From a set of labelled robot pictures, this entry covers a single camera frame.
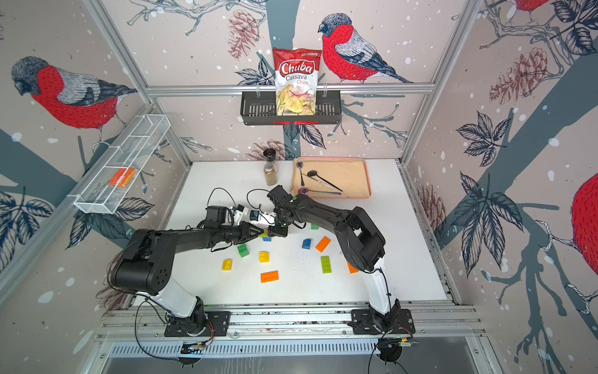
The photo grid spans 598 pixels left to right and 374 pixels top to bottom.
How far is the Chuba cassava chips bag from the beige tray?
0.38m

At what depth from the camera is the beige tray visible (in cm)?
110

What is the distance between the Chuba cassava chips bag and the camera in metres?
0.86

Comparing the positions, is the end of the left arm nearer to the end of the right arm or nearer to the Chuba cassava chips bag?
the end of the right arm
